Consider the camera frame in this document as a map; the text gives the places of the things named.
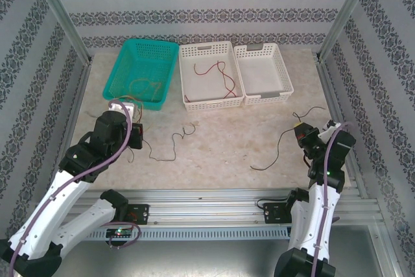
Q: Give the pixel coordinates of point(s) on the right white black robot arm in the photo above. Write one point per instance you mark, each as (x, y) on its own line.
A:
(301, 225)

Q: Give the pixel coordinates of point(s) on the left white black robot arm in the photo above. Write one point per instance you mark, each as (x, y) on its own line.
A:
(48, 212)

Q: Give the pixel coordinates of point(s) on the teal plastic basket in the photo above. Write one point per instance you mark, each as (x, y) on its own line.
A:
(139, 63)

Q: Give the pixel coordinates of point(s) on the small white plastic basket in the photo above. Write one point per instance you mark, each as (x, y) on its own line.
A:
(262, 72)

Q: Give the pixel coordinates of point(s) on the large white plastic basket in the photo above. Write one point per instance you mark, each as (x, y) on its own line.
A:
(207, 85)

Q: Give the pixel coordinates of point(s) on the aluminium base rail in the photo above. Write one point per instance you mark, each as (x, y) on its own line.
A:
(201, 207)

